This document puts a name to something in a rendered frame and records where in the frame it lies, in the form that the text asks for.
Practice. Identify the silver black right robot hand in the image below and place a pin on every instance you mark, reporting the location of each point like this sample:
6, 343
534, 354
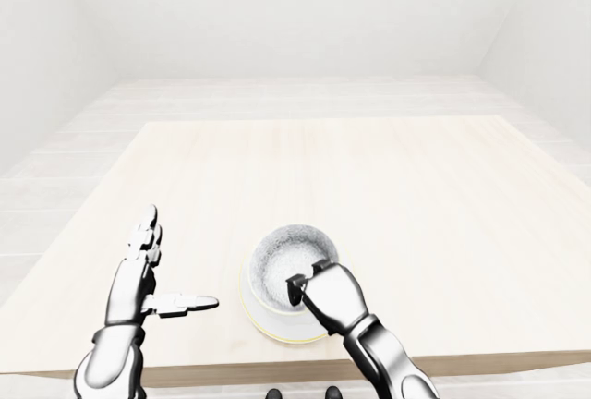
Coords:
334, 293

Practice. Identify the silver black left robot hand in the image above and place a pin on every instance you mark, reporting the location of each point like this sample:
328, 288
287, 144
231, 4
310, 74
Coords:
127, 286

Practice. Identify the patterned grey bowl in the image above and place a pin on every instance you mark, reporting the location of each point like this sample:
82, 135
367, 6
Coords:
281, 265

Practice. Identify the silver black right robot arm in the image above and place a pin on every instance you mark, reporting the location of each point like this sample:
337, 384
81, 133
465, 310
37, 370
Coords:
390, 362

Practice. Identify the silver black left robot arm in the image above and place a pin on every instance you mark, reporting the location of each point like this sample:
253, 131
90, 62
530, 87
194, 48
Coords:
113, 359

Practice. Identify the white plate with yellow rim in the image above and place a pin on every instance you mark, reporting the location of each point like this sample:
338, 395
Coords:
272, 322

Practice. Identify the small dark rounded shape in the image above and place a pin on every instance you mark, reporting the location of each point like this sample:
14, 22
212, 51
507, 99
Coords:
332, 392
273, 394

